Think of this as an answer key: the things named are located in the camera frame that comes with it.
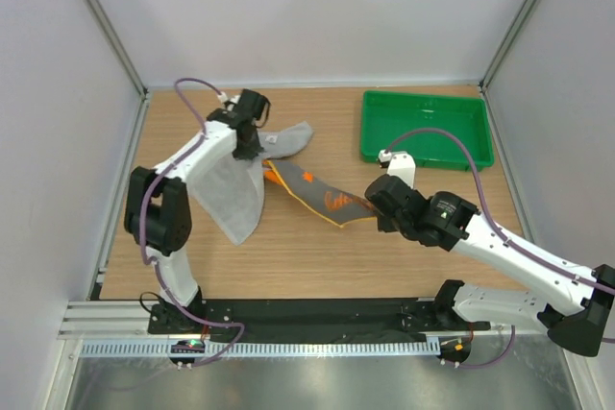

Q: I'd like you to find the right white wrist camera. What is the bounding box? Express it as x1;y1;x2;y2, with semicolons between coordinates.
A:
378;150;416;188

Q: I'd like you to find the aluminium frame rail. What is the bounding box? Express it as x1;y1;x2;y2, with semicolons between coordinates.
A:
61;280;564;345

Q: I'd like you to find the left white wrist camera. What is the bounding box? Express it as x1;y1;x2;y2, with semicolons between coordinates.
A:
217;92;240;110

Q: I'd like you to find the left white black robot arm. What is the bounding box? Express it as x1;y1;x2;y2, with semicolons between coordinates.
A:
124;89;271;333

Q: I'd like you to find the white slotted cable duct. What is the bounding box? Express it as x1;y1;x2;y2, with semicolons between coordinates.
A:
80;337;440;359

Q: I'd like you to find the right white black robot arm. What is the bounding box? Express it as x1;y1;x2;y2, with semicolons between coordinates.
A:
365;175;614;357

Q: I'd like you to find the green plastic tray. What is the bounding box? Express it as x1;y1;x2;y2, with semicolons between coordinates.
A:
359;89;496;173

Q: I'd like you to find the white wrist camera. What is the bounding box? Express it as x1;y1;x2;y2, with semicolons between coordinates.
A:
378;150;416;188
217;92;240;110

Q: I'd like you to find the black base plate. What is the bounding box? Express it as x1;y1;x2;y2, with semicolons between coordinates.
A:
147;297;492;340

